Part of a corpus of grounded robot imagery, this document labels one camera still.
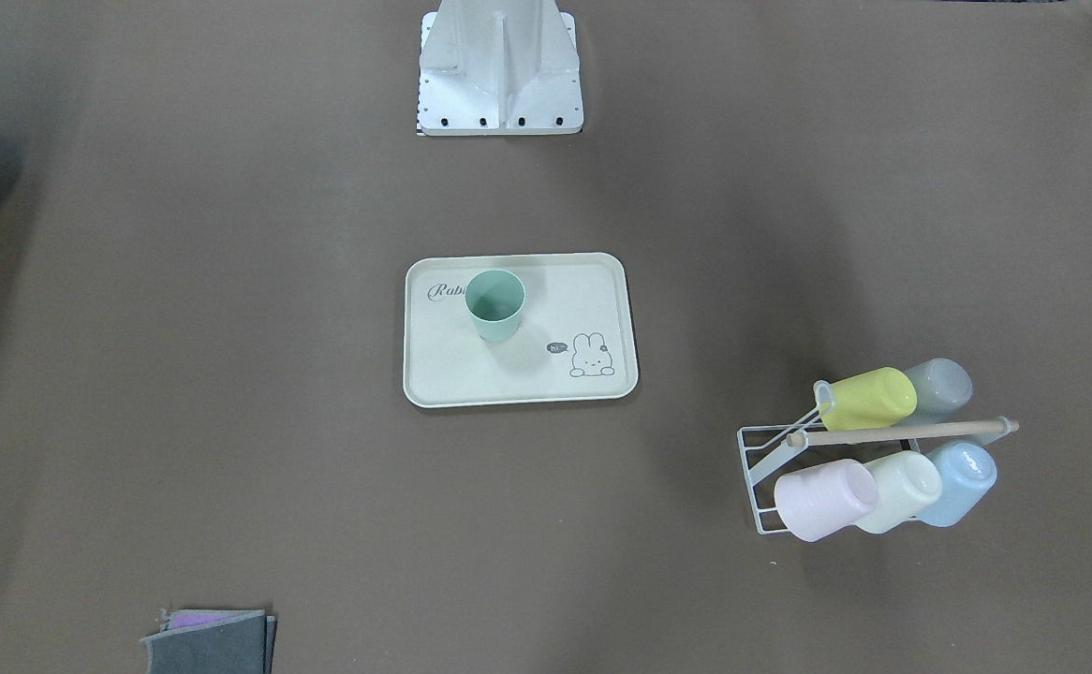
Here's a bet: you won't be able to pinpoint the cream rabbit tray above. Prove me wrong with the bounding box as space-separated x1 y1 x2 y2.
402 252 639 409

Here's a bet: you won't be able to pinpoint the green cup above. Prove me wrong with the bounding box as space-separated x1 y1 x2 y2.
465 269 527 343

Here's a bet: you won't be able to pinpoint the grey cup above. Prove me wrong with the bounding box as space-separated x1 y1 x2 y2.
900 358 974 425

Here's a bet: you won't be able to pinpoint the light blue cup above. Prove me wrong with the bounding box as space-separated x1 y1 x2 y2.
915 440 998 528

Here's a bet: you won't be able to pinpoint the yellow cup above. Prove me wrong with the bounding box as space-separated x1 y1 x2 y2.
819 367 918 431

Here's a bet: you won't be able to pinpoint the cream white cup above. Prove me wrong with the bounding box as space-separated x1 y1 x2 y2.
855 449 943 535

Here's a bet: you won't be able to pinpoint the pink cup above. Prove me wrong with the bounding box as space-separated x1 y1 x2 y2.
774 458 879 542

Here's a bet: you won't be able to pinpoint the folded grey cloths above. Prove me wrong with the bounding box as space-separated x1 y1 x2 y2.
140 608 277 673

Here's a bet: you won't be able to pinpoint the white wire cup rack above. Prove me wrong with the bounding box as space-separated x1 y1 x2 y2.
737 381 1021 541

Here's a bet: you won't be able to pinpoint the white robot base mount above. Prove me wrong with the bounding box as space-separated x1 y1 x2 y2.
415 1 585 137

